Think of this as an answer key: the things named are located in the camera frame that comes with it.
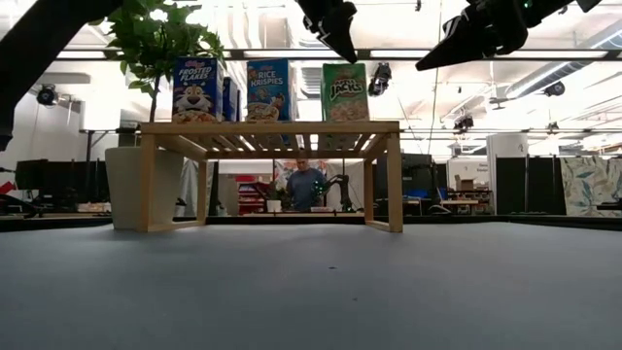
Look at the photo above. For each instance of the person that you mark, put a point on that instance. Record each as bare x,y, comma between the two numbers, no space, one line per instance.
303,187

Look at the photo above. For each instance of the slatted wooden shelf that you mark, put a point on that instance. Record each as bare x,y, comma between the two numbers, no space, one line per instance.
272,128

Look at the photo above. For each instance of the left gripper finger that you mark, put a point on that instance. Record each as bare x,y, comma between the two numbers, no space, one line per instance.
347,34
333,41

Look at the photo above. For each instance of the red storage shelf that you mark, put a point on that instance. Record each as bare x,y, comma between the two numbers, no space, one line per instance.
252,199

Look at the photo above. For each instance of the white plant pot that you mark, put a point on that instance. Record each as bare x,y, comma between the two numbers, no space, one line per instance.
124,189

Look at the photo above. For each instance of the brown cardboard box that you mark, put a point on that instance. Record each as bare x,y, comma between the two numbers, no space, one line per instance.
465,184

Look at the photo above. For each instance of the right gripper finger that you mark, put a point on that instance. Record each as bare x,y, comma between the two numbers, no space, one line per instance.
466,51
457,34

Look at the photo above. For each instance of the black room divider panel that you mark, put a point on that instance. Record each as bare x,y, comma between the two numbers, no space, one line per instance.
539,185

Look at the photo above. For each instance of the black ceiling spotlight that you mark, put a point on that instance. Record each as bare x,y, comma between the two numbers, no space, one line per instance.
47,95
554,88
464,122
380,79

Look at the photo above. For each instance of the small background potted plant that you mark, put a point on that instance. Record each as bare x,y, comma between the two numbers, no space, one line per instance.
274,205

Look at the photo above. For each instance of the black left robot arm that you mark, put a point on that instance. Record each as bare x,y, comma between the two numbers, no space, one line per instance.
39,48

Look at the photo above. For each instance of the blue Rice Krispies cereal box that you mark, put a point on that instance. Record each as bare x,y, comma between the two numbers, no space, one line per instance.
267,87

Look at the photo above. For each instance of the green Apple Jacks cereal box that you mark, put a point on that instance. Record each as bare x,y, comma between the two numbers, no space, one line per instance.
345,97

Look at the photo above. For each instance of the white hanging cloth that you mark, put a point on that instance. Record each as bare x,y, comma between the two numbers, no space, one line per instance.
192,187

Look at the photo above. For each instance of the leaf patterned curtain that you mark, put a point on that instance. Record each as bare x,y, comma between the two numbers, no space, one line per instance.
590,185

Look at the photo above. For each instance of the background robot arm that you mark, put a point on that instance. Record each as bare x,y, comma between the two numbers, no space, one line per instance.
344,192

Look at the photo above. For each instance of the black metal table frame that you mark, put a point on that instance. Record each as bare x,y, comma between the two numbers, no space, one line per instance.
486,220

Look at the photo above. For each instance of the green leafy plant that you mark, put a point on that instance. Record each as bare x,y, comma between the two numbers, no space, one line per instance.
160,39

